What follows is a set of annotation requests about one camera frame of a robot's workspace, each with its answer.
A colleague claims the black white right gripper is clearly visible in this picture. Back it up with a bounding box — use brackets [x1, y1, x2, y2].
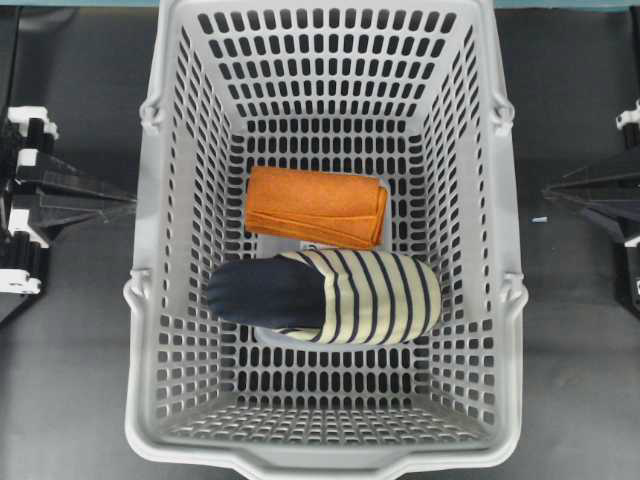
[542, 100, 639, 317]

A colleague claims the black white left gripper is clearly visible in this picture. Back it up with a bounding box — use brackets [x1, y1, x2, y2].
[1, 106, 136, 295]

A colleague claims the grey plastic shopping basket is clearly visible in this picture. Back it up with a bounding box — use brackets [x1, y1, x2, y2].
[124, 1, 528, 479]

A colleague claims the striped cream navy slipper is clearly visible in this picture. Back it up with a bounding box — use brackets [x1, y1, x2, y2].
[206, 249, 442, 346]

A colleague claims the folded orange cloth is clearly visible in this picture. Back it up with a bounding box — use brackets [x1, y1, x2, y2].
[244, 167, 388, 250]

